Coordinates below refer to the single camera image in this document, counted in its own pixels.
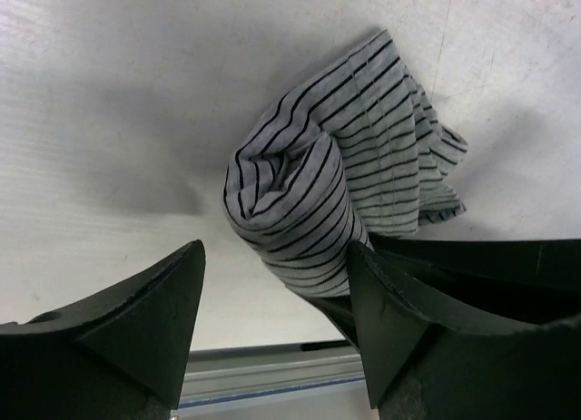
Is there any aluminium mounting rail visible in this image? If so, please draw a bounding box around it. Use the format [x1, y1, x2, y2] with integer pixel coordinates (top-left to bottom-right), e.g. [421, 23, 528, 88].
[178, 340, 364, 409]

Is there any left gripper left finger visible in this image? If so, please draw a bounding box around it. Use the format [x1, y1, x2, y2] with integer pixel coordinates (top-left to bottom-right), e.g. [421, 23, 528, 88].
[1, 240, 205, 419]

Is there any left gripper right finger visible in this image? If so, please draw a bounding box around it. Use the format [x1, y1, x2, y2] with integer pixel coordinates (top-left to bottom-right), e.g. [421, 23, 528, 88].
[346, 241, 581, 420]

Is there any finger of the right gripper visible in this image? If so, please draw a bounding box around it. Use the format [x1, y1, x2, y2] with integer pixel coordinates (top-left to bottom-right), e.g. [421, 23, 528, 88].
[312, 237, 580, 347]

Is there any grey striped underwear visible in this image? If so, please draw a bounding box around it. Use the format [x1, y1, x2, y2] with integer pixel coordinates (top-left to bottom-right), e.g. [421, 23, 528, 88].
[222, 31, 468, 298]

